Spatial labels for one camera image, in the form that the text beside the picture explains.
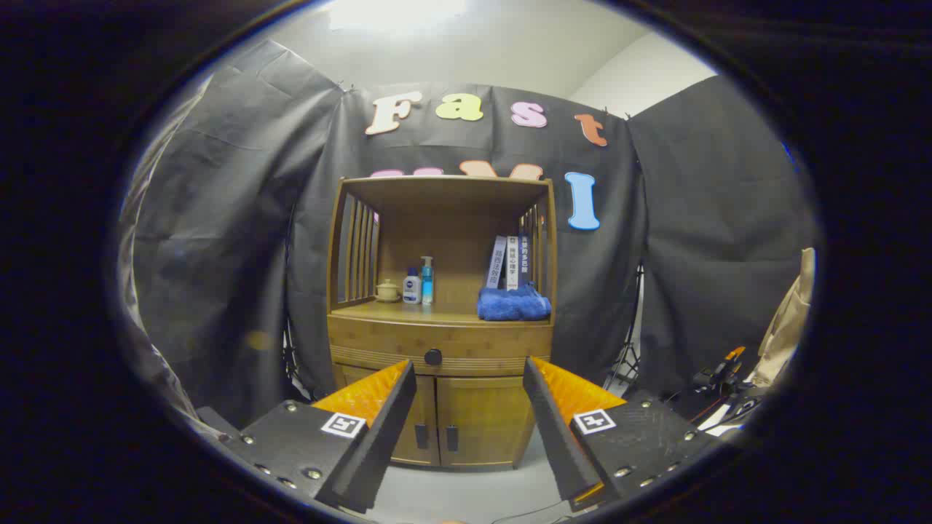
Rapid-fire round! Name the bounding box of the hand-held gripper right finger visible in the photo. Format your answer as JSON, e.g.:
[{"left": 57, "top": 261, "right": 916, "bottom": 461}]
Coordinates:
[{"left": 522, "top": 356, "right": 723, "bottom": 512}]

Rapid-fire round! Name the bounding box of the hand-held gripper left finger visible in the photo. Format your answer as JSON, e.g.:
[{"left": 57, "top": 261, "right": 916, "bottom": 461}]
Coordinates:
[{"left": 218, "top": 359, "right": 418, "bottom": 514}]

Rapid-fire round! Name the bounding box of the black backdrop stand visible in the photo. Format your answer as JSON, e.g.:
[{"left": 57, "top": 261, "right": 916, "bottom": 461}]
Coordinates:
[{"left": 603, "top": 263, "right": 647, "bottom": 398}]

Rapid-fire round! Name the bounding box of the wooden cabinet door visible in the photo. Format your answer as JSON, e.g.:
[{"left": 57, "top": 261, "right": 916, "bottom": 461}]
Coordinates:
[
  {"left": 335, "top": 363, "right": 441, "bottom": 467},
  {"left": 436, "top": 374, "right": 537, "bottom": 469}
]

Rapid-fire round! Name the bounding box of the wooden cabinet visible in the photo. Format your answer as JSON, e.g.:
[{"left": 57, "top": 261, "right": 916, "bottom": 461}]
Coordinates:
[{"left": 325, "top": 175, "right": 559, "bottom": 471}]

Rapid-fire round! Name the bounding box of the blue folded towel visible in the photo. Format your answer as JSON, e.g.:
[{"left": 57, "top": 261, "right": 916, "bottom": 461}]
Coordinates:
[{"left": 477, "top": 285, "right": 553, "bottom": 322}]

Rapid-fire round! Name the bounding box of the beige cloth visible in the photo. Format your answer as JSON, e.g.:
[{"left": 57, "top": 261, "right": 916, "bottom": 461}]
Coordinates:
[{"left": 749, "top": 247, "right": 817, "bottom": 388}]

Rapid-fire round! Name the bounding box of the grey book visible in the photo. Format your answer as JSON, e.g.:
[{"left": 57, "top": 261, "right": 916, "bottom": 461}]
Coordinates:
[{"left": 485, "top": 234, "right": 509, "bottom": 290}]

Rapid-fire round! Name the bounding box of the wooden countertop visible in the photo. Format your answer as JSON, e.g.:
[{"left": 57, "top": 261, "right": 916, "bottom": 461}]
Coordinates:
[{"left": 331, "top": 299, "right": 553, "bottom": 327}]

